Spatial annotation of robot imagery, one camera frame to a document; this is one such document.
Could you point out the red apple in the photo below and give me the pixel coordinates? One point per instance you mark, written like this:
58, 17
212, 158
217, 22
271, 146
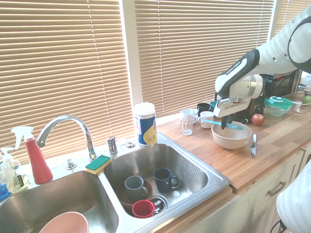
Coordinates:
257, 119

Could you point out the chrome sink hole cap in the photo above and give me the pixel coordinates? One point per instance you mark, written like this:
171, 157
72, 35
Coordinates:
130, 145

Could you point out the red mug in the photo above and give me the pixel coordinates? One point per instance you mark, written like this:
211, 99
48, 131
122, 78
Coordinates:
143, 208

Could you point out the stainless steel double sink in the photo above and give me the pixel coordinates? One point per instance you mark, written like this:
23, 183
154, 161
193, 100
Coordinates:
189, 170

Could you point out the narrow tan window blind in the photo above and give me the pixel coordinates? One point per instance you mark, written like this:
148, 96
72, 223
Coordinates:
289, 14

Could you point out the red spray bottle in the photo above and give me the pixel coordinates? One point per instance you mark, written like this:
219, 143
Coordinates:
39, 165

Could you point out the white mug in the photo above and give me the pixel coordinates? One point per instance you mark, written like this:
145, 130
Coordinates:
188, 113
206, 119

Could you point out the black mug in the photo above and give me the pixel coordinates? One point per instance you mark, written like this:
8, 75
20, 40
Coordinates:
202, 108

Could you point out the pink bowl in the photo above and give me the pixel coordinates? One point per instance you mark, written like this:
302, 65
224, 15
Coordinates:
65, 223

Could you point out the sink drain strainer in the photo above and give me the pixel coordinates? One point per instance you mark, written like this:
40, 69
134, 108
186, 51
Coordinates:
163, 201

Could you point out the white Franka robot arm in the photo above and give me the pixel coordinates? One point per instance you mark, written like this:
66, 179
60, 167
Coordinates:
274, 48

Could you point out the green apple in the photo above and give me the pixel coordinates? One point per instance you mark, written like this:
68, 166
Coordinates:
307, 99

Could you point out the teal mug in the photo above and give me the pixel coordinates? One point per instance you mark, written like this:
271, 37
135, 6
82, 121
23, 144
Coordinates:
213, 104

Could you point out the black toaster oven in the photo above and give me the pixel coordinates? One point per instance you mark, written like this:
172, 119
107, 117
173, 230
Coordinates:
285, 82

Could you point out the large cream bowl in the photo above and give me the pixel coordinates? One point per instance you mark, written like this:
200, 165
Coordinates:
230, 140

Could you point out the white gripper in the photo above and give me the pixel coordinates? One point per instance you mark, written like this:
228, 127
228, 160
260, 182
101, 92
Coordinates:
233, 108

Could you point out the wide tan window blind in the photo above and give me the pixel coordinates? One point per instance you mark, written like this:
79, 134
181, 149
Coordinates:
194, 48
60, 60

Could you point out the clear pump soap bottle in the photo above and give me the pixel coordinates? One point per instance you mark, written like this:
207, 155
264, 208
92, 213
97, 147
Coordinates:
6, 170

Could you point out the chrome curved faucet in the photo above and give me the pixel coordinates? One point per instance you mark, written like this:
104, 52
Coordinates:
86, 136

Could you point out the green-lidded clear container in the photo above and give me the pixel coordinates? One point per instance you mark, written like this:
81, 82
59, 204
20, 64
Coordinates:
278, 105

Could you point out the clear drinking glass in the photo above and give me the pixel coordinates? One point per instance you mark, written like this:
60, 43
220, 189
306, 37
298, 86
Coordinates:
187, 126

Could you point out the clear plastic tray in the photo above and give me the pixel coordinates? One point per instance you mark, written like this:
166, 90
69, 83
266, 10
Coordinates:
300, 106

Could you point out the small glass jar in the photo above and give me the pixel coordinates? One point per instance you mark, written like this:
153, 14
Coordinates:
20, 182

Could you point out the navy blue mug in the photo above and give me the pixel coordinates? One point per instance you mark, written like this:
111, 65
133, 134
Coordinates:
162, 180

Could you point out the grey mug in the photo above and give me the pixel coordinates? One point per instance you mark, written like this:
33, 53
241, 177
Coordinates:
133, 187

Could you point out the green and yellow sponge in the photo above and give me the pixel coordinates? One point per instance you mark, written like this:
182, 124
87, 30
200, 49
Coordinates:
98, 163

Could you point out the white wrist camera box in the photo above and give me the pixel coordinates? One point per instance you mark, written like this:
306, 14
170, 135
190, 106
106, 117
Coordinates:
222, 103

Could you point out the Lysol wipes canister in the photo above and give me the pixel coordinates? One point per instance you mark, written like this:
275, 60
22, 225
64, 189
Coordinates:
145, 126

